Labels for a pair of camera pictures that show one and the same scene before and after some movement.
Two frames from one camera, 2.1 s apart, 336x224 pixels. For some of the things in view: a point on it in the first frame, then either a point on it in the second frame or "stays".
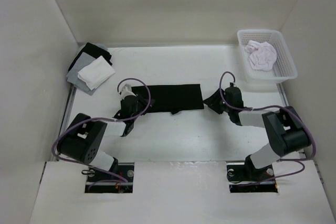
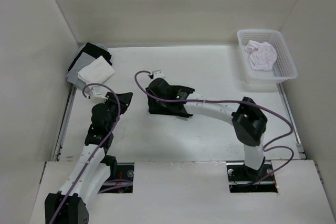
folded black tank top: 94,51 stays
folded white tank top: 96,72 stays
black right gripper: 213,100 to 151,94
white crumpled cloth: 262,56 stays
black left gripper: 145,103 to 125,100
